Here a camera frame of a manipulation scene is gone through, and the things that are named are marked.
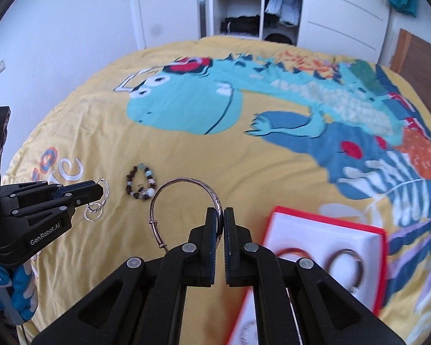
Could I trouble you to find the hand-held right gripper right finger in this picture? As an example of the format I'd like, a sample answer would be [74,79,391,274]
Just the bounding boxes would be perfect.
[223,206,406,345]

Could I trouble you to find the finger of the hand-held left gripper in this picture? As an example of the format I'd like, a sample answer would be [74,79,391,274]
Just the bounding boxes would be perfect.
[7,191,105,221]
[2,180,107,202]

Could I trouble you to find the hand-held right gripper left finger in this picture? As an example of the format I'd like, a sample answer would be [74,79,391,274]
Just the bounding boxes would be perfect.
[30,206,225,345]

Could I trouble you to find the amber resin bangle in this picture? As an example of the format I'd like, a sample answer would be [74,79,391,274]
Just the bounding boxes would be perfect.
[274,246,310,260]

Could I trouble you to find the thin metal bangle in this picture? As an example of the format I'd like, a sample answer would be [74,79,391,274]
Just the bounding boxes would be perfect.
[149,177,224,250]

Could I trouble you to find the red cardboard box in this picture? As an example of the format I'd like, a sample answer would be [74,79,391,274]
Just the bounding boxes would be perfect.
[227,206,386,345]

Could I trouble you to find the dark brown bangle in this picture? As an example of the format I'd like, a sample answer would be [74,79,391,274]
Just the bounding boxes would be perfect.
[325,249,364,293]

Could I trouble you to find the yellow dinosaur print blanket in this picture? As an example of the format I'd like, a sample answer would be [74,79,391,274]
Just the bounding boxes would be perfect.
[2,36,431,345]

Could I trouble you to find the dark item on floor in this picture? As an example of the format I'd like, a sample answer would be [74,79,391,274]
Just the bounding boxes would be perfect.
[264,33,294,45]

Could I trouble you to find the folded dark clothes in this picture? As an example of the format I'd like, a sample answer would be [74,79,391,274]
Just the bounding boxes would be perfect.
[221,15,261,36]

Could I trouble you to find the white wardrobe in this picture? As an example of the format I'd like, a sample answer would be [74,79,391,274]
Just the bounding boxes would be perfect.
[208,0,392,62]

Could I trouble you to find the white wardrobe sliding door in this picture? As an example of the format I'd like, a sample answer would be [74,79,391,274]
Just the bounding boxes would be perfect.
[296,0,392,62]

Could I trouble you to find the wooden headboard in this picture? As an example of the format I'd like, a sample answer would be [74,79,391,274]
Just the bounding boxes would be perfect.
[390,28,431,123]

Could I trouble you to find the brown white beaded bracelet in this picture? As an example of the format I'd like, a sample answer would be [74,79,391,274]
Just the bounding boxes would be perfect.
[126,164,157,201]

